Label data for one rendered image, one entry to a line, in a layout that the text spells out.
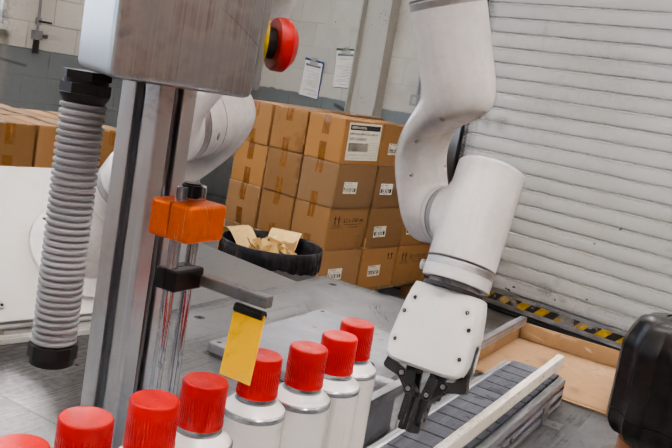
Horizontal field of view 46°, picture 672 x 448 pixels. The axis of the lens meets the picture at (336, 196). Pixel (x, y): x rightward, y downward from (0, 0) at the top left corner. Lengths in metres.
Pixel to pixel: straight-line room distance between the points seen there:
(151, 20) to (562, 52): 4.94
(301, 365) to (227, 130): 0.59
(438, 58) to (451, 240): 0.21
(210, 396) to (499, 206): 0.49
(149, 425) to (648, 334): 0.35
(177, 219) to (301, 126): 3.94
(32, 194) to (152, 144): 0.84
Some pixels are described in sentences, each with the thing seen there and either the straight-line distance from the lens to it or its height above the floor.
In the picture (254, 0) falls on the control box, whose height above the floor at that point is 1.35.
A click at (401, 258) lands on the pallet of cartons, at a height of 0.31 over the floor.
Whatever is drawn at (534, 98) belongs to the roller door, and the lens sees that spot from 5.43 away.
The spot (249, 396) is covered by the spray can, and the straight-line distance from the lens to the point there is 0.65.
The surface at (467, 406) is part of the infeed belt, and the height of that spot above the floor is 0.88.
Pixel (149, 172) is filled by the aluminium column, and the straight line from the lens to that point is 0.67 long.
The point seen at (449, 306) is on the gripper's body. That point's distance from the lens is 0.94.
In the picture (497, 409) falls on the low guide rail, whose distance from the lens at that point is 1.14.
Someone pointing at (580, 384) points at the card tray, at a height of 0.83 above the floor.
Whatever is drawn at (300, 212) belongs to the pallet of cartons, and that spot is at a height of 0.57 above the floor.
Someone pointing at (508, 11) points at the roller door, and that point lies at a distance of 5.63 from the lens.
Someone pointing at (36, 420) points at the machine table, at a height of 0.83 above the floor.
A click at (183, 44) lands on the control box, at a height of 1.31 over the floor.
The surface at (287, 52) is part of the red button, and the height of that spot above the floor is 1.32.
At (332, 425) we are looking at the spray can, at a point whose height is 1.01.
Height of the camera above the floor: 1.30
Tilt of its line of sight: 8 degrees down
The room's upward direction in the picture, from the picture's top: 10 degrees clockwise
